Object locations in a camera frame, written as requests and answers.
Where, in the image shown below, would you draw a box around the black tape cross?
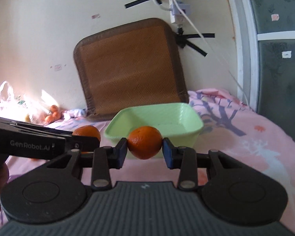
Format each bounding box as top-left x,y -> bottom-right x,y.
175,27 -> 207,57

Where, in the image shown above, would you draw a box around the glass door with white frame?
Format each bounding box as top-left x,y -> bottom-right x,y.
230,0 -> 295,141

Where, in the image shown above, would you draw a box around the tangerines in bag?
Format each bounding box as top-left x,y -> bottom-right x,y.
44,104 -> 62,124

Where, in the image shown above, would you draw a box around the orange tangerine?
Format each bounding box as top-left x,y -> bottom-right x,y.
127,126 -> 162,160
72,125 -> 101,141

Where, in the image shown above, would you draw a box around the white power cable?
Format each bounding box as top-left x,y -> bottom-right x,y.
170,0 -> 250,108

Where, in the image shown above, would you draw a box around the pink deer print bedsheet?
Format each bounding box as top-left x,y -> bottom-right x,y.
0,88 -> 295,235

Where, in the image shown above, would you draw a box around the green plastic basket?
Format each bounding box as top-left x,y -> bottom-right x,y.
104,103 -> 204,148

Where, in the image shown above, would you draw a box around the brown woven seat cushion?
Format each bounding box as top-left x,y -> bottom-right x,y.
73,18 -> 189,121

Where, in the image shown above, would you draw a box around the white plastic bag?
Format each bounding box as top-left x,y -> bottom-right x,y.
0,81 -> 60,126

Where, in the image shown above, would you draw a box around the white power strip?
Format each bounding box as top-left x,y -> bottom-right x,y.
169,0 -> 191,27

